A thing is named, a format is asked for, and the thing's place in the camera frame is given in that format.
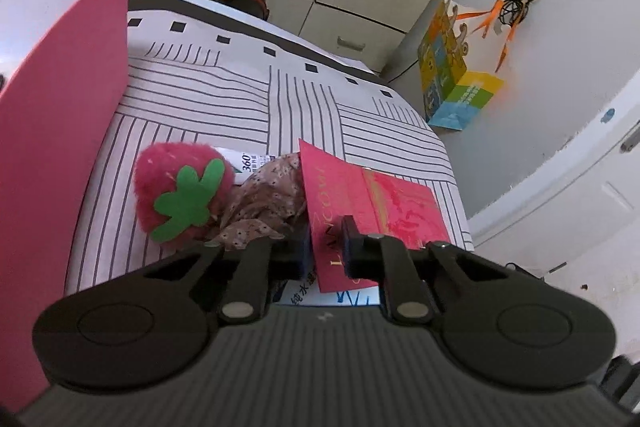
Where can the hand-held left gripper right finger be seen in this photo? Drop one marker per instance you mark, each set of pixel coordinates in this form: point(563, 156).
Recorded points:
point(349, 252)

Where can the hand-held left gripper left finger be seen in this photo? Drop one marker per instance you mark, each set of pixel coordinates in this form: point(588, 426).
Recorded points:
point(300, 254)

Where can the red envelope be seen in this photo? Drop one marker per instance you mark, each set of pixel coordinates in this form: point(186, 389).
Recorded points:
point(340, 187)

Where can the pink cardboard box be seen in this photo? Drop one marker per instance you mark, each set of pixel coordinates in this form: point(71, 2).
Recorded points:
point(50, 132)

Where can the floral fabric piece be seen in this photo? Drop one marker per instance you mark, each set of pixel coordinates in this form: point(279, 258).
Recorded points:
point(265, 192)

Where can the white wet wipes packet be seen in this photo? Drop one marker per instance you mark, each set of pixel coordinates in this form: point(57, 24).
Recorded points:
point(245, 162)

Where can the red strawberry plush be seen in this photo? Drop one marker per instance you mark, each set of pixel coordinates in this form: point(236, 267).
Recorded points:
point(150, 187)

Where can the striped bed sheet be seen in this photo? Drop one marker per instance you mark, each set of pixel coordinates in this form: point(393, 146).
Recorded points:
point(225, 107)

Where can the colourful paper gift bag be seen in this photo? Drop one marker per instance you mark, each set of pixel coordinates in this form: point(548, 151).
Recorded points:
point(465, 97)

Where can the white door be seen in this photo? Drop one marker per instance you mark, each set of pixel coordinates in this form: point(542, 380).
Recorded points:
point(575, 187)

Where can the round blue sticker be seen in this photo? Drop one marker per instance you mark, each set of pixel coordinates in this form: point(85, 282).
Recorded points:
point(607, 115)

